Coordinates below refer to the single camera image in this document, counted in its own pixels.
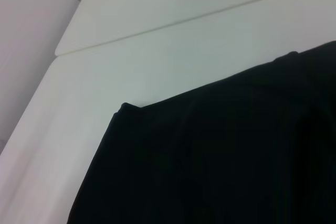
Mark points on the black T-shirt with FREE print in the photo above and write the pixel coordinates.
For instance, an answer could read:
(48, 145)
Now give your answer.
(223, 155)

